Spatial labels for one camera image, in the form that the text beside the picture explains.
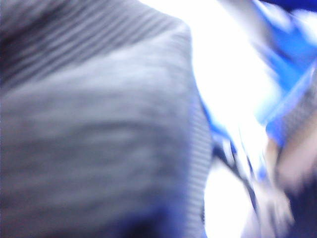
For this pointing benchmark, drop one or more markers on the gray clothes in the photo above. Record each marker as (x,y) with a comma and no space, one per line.
(99,124)

